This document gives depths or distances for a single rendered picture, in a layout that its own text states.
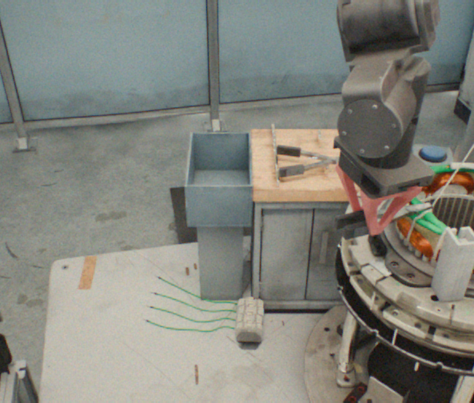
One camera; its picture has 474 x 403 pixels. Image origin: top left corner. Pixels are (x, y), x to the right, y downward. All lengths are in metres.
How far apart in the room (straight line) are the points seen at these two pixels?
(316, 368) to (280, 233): 0.23
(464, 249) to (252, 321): 0.48
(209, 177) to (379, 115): 0.61
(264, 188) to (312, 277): 0.22
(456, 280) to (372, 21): 0.31
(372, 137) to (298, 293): 0.60
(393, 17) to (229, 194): 0.47
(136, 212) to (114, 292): 1.49
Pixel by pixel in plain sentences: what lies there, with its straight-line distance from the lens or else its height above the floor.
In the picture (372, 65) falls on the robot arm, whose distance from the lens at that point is 0.55.
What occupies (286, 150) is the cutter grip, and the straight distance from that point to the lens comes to 0.97.
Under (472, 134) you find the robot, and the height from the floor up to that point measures 1.00.
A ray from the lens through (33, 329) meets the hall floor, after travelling 2.23.
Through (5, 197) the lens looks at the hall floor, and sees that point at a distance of 2.90.
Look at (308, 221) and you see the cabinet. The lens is 0.98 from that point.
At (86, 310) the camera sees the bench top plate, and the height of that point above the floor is 0.78.
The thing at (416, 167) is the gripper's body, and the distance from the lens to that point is 0.64.
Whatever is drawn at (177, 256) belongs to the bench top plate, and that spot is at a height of 0.78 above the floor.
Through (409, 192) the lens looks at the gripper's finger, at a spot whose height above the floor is 1.23.
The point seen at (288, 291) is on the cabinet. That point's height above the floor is 0.83.
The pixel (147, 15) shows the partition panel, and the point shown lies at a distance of 2.94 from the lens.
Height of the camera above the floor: 1.60
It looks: 37 degrees down
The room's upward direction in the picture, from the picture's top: straight up
